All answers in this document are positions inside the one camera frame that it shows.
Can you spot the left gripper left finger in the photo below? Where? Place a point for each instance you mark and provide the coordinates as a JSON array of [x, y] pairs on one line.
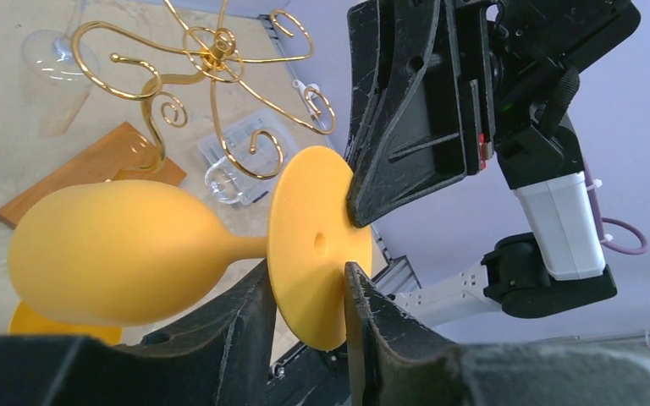
[[219, 354]]

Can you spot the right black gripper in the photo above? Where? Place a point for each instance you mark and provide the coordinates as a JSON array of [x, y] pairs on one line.
[[420, 68]]

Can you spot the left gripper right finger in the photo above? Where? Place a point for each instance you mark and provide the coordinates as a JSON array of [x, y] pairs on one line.
[[395, 360]]

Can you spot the yellow wine glass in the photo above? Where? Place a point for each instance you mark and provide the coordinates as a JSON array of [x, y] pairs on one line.
[[135, 252], [26, 321]]

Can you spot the clear wine glass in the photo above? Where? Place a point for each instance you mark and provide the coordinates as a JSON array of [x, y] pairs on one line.
[[233, 187], [53, 85]]

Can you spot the wooden rack base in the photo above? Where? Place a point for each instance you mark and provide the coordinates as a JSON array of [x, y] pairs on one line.
[[105, 159]]

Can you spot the white pipe tee fitting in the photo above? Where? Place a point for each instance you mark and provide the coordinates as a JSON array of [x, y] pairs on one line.
[[308, 94]]

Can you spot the clear plastic screw box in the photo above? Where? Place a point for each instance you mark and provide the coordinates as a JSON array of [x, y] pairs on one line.
[[238, 139]]

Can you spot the black table front rail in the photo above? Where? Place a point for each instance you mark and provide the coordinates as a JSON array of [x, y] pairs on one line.
[[306, 376]]

